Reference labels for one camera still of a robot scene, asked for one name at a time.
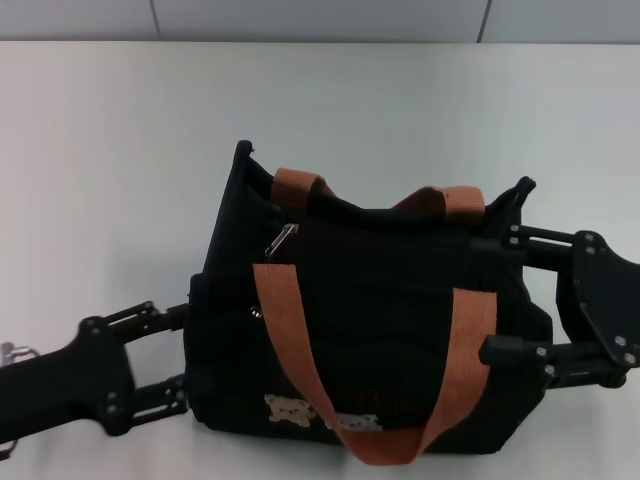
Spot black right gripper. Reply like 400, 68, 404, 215
469, 223, 640, 390

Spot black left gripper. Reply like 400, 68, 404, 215
0, 299, 195, 437

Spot silver zipper pull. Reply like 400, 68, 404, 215
263, 222, 301, 262

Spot black food bag orange handles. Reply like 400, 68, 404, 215
183, 139, 555, 461

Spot left gripper cable silver plug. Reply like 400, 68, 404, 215
0, 341, 40, 366

